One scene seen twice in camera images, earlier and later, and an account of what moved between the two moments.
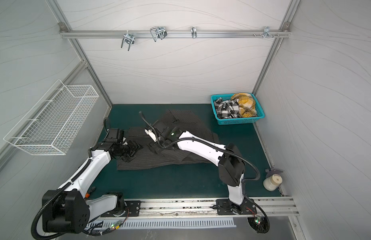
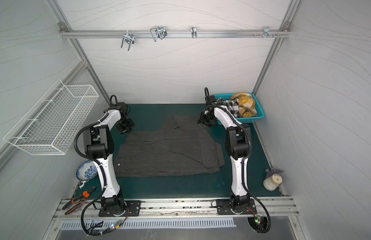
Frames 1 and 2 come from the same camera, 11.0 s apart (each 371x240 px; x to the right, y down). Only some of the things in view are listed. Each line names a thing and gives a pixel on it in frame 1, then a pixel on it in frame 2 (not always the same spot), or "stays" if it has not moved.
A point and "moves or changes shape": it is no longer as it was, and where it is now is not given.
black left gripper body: (124, 150) -> (125, 125)
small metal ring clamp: (193, 30) stays
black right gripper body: (155, 145) -> (205, 119)
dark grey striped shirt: (166, 151) moves or changes shape
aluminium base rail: (270, 206) stays
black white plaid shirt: (227, 109) stays
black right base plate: (225, 207) stays
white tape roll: (271, 183) stays
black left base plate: (131, 208) stays
